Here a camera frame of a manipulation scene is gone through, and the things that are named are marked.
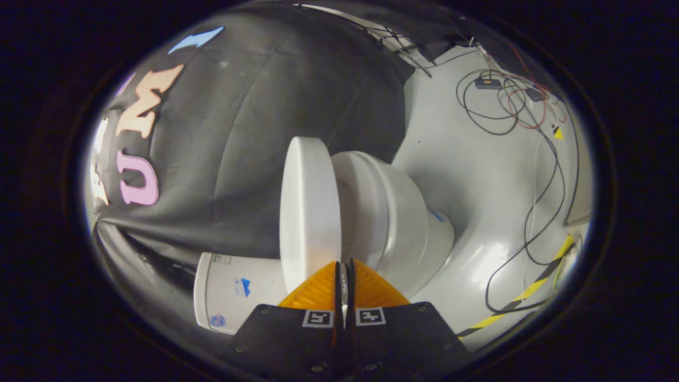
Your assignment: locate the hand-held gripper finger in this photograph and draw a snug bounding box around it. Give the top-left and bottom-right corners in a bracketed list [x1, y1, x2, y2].
[222, 260, 345, 381]
[345, 258, 471, 380]

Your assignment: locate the white toilet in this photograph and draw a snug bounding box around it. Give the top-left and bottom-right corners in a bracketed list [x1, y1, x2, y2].
[193, 151, 456, 336]

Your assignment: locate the white toilet tank lid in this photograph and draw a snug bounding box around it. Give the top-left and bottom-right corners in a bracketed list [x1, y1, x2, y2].
[193, 253, 211, 331]

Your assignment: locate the yellow black hazard tape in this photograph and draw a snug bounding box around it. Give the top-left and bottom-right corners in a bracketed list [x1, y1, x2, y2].
[457, 235, 577, 340]

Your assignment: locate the black backdrop cloth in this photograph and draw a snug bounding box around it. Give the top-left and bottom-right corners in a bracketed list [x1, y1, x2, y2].
[88, 3, 478, 282]

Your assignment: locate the black floor cable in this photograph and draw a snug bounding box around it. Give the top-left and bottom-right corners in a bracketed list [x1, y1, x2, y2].
[456, 68, 580, 315]

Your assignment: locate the red floor cable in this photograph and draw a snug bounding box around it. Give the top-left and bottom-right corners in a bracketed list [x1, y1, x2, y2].
[501, 45, 564, 131]

